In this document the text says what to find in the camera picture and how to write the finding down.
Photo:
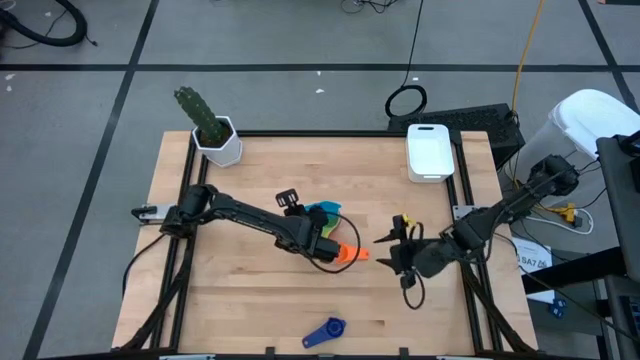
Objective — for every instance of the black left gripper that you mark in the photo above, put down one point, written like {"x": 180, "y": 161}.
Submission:
{"x": 312, "y": 240}

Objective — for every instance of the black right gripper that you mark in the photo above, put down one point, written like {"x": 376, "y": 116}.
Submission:
{"x": 425, "y": 255}

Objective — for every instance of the teal measuring cup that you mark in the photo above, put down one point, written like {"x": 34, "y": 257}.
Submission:
{"x": 331, "y": 207}

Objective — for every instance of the orange measuring cup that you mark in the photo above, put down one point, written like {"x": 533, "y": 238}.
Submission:
{"x": 356, "y": 254}

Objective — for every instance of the navy blue measuring cup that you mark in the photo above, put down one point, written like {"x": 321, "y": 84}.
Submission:
{"x": 334, "y": 327}

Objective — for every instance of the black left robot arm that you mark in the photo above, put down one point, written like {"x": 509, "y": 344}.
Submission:
{"x": 250, "y": 215}

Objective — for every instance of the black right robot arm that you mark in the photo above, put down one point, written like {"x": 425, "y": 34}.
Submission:
{"x": 500, "y": 212}

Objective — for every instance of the white plastic basket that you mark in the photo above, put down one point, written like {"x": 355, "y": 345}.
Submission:
{"x": 429, "y": 150}

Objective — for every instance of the white hexagonal plant pot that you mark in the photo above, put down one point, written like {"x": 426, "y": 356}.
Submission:
{"x": 227, "y": 152}

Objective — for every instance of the white paper label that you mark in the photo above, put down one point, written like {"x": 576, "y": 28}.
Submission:
{"x": 532, "y": 257}

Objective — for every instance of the black perforated computer case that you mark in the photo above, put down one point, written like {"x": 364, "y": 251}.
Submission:
{"x": 480, "y": 122}

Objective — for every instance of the green cactus plant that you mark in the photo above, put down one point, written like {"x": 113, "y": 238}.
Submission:
{"x": 197, "y": 112}

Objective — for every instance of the small blue connectors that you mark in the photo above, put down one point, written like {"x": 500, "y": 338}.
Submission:
{"x": 556, "y": 307}

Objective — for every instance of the yellow power plug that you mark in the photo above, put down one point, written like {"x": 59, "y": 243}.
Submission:
{"x": 567, "y": 212}

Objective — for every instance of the black desk crossbar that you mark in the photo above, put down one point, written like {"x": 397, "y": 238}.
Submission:
{"x": 575, "y": 270}

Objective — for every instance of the black desk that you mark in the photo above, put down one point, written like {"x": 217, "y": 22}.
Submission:
{"x": 622, "y": 200}

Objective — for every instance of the white lidded bin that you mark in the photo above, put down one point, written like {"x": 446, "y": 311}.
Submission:
{"x": 590, "y": 117}

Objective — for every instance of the black aluminium table frame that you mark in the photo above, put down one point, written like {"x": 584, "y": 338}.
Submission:
{"x": 325, "y": 133}

